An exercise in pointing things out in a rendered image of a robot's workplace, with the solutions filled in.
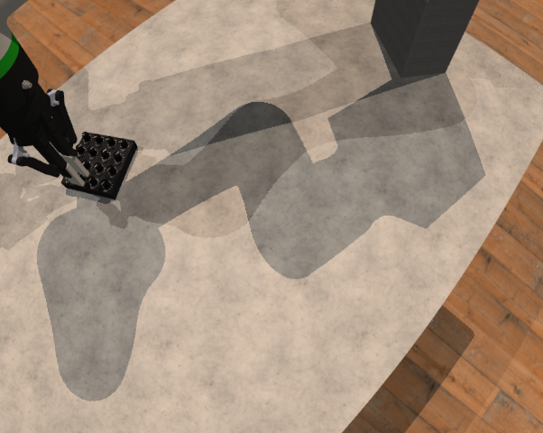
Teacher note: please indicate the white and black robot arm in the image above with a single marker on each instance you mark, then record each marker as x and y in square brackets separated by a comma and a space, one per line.
[18, 75]

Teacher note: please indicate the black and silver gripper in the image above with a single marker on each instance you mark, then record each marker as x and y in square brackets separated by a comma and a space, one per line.
[42, 134]

